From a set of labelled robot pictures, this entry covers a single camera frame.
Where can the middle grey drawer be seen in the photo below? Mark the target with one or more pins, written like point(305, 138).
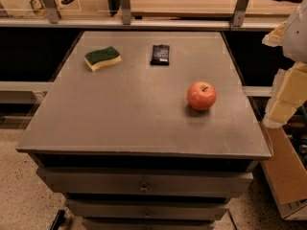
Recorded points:
point(125, 209)

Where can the red apple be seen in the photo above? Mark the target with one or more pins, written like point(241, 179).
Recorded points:
point(201, 95)

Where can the grey drawer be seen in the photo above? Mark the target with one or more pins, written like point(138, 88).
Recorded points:
point(146, 183)
point(125, 209)

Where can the green and yellow sponge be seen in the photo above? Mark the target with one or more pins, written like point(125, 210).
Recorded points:
point(102, 58)

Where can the colourful printed bag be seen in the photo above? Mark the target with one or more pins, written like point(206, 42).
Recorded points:
point(27, 8)

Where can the black snack packet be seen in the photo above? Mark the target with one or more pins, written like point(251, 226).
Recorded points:
point(160, 55)

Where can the top grey drawer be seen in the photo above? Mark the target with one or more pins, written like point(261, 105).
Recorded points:
point(146, 183)

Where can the cardboard box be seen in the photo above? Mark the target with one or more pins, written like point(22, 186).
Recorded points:
point(285, 171)

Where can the grey drawer cabinet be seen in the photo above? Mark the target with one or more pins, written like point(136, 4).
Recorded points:
point(135, 116)

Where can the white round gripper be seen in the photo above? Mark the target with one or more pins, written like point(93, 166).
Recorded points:
point(296, 38)

